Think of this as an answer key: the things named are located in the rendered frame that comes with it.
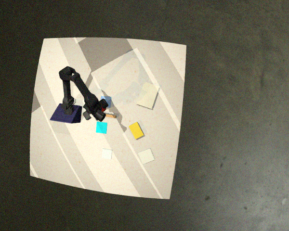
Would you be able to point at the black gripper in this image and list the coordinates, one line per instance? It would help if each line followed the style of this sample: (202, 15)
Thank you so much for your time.
(103, 105)

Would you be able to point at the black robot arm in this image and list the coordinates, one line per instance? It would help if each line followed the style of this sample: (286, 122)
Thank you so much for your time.
(91, 105)

